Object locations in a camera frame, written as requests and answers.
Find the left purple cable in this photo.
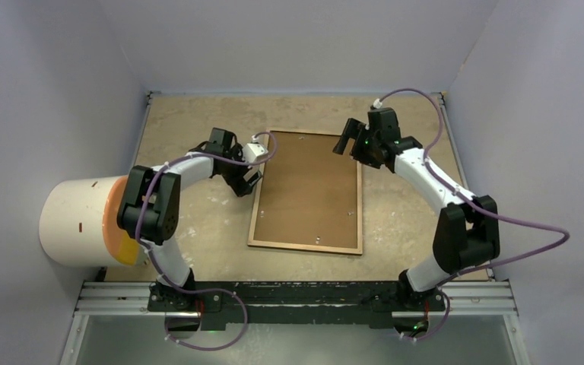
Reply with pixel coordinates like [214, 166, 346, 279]
[135, 131, 279, 353]

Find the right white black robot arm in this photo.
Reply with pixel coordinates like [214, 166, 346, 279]
[333, 107, 500, 309]

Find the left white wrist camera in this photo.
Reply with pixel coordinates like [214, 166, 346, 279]
[242, 142, 268, 164]

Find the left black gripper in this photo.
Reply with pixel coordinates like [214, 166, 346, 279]
[219, 144, 261, 196]

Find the wooden picture frame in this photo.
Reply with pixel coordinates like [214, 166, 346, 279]
[246, 128, 364, 256]

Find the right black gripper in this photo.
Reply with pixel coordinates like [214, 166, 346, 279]
[334, 119, 382, 170]

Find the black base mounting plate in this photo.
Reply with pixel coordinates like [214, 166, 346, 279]
[148, 281, 446, 331]

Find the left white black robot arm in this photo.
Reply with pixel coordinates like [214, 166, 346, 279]
[116, 128, 278, 311]

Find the aluminium rail frame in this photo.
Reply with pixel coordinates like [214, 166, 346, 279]
[62, 95, 528, 364]

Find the white cylinder with orange lid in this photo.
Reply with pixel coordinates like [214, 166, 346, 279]
[39, 176, 145, 268]

